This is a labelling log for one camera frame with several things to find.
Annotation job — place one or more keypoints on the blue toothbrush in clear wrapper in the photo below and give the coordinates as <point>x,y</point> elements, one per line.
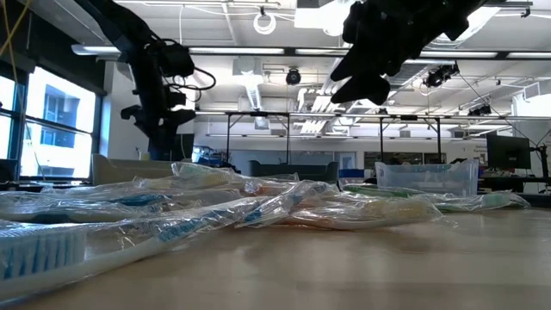
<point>258,213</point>
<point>138,199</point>
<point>129,252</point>

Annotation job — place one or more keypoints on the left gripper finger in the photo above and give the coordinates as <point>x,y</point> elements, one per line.
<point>157,144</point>
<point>173,144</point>

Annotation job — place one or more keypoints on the dark grey-green plastic bin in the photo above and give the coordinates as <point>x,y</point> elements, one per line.
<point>292,171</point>

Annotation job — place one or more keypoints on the black window frame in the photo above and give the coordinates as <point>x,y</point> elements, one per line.
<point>17,129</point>

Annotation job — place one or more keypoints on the clear plastic bin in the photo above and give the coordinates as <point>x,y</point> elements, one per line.
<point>426,178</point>

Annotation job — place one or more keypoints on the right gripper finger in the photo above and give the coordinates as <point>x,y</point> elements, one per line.
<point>357,69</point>
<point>366,92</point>

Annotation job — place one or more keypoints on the black desk frame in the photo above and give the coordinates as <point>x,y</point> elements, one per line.
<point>258,114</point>
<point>409,117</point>

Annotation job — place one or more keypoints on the white plastic bin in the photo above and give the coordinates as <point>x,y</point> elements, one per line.
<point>129,170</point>

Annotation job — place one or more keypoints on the green toothbrush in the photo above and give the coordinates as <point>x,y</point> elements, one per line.
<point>379,190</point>
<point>482,201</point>

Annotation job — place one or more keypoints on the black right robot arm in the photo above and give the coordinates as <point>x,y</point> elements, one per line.
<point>465,13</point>

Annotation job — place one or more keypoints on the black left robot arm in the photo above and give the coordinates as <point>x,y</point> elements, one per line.
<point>129,34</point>

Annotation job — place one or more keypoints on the black monitor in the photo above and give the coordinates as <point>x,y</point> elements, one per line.
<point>508,150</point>

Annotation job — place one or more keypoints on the black dome camera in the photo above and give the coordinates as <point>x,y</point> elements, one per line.
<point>293,77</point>

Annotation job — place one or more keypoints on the black ceiling camera cluster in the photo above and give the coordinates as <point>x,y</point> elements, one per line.
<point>439,76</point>

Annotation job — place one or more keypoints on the long ceiling light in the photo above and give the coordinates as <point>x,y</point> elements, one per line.
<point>456,54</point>
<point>237,50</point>

